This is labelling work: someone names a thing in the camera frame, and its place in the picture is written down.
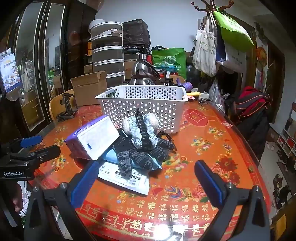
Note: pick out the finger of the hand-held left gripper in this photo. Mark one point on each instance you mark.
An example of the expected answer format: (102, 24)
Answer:
(44, 153)
(31, 140)

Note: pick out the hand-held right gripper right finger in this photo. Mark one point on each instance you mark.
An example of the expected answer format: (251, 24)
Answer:
(209, 185)

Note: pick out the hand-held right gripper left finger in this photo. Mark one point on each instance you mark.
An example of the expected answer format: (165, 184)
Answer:
(81, 185)

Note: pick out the purple and white tissue pack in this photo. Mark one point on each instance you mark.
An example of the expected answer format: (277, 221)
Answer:
(94, 139)

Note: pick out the dark grey knit glove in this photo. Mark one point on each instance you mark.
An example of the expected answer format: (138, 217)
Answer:
(161, 148)
(126, 154)

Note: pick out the grey striped cloth bundle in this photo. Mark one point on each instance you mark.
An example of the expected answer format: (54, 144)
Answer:
(133, 126)

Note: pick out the black hair claw clip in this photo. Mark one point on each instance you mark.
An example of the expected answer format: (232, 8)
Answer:
(143, 129)

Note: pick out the white perforated plastic basket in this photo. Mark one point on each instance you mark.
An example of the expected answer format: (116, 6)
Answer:
(143, 102)

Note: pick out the person's left hand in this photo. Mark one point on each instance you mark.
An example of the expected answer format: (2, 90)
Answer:
(17, 198)

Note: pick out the white labelled flat packet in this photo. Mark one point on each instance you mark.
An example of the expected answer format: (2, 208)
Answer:
(115, 175)

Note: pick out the wooden chair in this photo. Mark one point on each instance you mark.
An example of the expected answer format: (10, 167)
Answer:
(54, 106)

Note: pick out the black metal clamp stand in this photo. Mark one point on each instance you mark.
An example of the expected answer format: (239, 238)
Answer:
(68, 104)

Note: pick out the lit display screen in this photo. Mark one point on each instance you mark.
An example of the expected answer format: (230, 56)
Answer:
(10, 71)

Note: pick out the dark mirrored cabinet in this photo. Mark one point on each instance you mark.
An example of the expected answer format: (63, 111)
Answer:
(34, 64)

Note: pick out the open brown cardboard box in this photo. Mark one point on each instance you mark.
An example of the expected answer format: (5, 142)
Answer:
(89, 89)

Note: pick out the clear plastic bag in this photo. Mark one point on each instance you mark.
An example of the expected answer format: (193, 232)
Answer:
(215, 95)

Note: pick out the yellow plastic item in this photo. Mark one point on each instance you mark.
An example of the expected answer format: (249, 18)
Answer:
(193, 93)

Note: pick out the red and black jacket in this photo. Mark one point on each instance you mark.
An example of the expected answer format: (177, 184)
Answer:
(252, 102)

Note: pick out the purple plastic cup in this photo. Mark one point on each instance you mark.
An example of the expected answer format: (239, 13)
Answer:
(187, 86)

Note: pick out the stacked grey drawer tower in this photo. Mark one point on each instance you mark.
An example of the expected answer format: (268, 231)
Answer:
(106, 51)

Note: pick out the stainless steel gourd kettle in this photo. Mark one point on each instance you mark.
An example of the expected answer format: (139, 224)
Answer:
(142, 69)

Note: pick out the white printed shopping bag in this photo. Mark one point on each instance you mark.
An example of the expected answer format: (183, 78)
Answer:
(233, 58)

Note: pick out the green printed shopping bag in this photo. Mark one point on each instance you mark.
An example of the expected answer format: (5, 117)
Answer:
(171, 60)

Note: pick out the beige canvas tote bag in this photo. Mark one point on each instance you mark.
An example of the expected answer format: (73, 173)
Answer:
(204, 51)

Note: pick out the black wrapped bundle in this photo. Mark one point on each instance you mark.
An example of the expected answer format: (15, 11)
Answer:
(136, 34)

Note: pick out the lime green fabric bag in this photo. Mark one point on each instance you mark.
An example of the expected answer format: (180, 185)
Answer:
(233, 32)

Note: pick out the wooden coat rack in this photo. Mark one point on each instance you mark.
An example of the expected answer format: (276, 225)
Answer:
(209, 4)

